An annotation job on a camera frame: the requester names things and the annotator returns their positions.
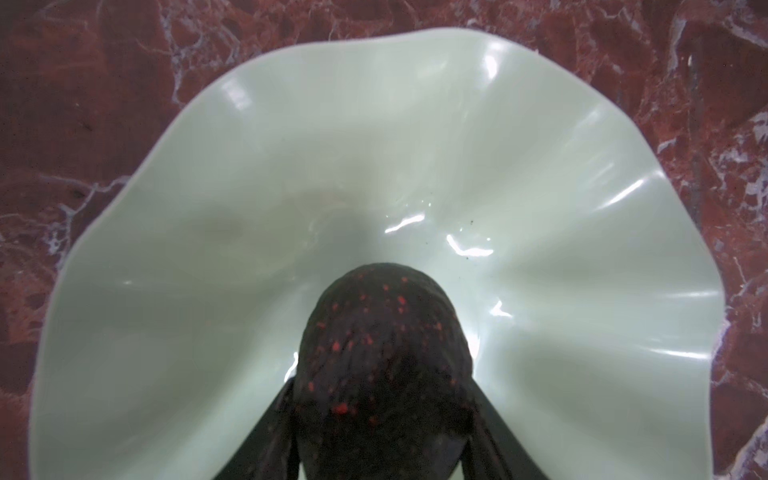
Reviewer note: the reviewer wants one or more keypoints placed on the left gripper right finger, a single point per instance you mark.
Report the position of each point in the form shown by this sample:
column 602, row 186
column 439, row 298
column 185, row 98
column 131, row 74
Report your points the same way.
column 492, row 451

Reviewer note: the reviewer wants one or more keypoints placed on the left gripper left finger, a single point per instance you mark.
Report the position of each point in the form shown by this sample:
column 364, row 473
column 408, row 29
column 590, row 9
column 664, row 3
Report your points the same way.
column 269, row 452

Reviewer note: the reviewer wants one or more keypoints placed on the dark fake avocado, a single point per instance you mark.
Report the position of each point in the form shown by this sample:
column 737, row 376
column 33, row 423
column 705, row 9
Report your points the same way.
column 381, row 387

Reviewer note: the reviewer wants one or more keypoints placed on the light green wavy fruit bowl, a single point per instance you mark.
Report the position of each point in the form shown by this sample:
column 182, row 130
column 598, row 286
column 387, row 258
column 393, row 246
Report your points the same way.
column 590, row 302

